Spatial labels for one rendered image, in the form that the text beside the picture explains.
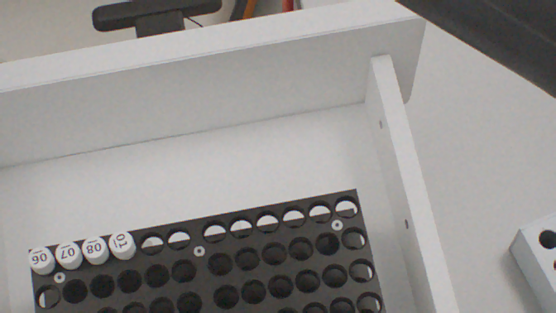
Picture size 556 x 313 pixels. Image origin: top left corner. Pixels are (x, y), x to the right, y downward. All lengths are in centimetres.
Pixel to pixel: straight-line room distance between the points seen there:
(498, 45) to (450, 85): 53
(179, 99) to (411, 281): 17
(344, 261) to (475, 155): 21
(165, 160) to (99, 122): 5
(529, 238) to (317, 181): 14
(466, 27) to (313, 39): 36
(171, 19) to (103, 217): 13
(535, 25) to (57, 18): 117
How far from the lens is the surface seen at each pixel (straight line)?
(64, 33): 136
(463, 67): 77
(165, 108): 63
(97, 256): 56
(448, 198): 73
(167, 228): 57
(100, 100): 61
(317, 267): 56
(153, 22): 61
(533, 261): 69
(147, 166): 65
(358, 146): 65
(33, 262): 56
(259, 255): 56
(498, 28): 23
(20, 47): 137
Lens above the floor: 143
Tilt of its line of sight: 66 degrees down
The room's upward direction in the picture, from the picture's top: 2 degrees counter-clockwise
